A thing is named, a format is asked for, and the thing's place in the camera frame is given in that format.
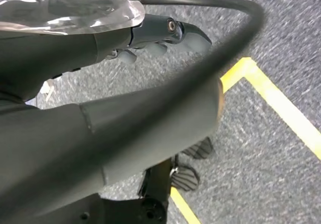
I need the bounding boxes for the yellow floor tape square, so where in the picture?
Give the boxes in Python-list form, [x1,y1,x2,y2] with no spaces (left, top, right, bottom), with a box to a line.
[170,56,321,224]

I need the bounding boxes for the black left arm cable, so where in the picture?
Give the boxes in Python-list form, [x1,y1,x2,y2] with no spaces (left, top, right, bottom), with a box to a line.
[0,0,265,213]

